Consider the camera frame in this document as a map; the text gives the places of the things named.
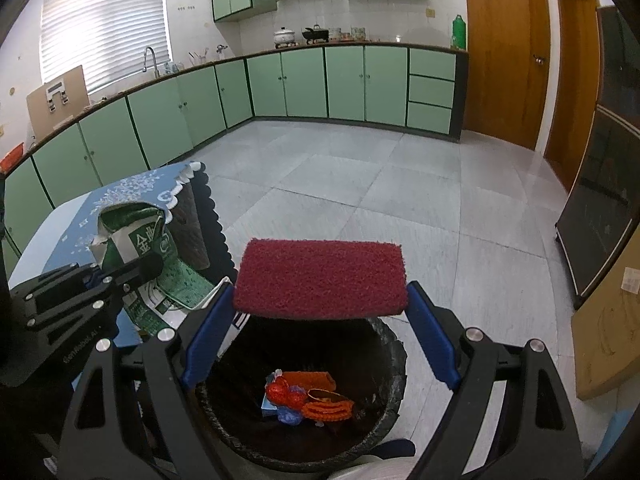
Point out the green paper carton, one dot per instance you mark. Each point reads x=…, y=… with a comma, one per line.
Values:
x=185, y=275

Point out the metal kitchen faucet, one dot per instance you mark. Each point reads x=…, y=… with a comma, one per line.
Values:
x=150, y=60

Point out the brown cardboard box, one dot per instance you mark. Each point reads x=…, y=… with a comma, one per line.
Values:
x=37, y=110

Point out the utensil holder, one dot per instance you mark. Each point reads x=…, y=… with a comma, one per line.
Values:
x=198, y=59

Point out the white cooking pot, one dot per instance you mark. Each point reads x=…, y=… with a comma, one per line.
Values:
x=284, y=37

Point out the black wok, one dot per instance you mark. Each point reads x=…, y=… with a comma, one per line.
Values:
x=316, y=34

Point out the green lower kitchen cabinets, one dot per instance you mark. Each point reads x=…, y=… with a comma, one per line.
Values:
x=300, y=85

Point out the wooden door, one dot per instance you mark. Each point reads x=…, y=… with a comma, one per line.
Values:
x=505, y=60
x=575, y=85

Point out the red plastic basin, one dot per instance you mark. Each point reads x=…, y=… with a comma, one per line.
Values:
x=11, y=157

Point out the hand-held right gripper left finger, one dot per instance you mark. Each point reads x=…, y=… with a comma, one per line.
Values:
x=210, y=330

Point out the flat cardboard sheet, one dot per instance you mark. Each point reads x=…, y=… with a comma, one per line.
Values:
x=610, y=340

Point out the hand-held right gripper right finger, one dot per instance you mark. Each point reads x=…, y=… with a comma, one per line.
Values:
x=430, y=335

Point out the green plastic bottle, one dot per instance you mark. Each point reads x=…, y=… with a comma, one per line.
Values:
x=459, y=32

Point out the red plastic bag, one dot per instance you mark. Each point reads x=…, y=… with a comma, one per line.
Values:
x=282, y=392

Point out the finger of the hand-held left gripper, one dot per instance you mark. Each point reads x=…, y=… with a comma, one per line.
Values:
x=140, y=270
x=60, y=287

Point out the black bin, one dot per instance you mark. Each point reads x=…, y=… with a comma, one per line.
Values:
x=240, y=355

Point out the dark red scouring pad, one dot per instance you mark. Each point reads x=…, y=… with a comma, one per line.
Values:
x=320, y=275

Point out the white window blind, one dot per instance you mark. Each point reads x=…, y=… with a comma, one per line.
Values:
x=105, y=25

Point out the red paper bowl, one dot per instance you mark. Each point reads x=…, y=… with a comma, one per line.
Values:
x=327, y=407

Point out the dark glass door cabinet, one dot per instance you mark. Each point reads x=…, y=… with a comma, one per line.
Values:
x=600, y=185

